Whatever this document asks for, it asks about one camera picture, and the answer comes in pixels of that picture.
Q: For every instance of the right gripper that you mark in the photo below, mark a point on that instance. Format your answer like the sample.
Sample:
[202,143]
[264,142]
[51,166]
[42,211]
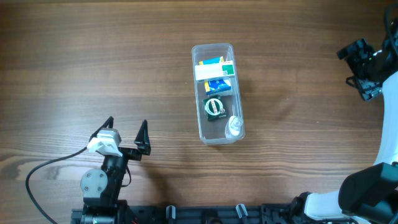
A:
[359,69]

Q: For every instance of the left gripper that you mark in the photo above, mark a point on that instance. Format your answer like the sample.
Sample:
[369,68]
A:
[128,152]

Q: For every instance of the green Zam-Buk ointment box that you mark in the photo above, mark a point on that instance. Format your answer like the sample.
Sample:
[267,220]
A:
[214,108]

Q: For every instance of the clear plastic container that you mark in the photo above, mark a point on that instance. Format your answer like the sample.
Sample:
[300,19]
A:
[212,132]

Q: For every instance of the blue VapoDrops box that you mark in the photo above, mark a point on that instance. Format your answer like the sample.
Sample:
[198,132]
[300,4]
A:
[216,86]

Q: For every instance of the white spray bottle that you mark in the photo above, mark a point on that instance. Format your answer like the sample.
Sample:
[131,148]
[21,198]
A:
[234,127]

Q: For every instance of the white green medicine box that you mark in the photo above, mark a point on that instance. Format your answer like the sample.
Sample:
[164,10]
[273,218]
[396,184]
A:
[214,71]

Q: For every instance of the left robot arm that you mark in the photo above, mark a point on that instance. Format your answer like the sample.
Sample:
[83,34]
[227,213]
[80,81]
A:
[101,187]

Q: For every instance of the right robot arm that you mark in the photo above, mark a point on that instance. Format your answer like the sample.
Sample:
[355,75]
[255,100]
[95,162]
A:
[369,195]

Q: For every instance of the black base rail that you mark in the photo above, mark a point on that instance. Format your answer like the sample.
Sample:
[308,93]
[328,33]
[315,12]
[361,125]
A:
[264,214]

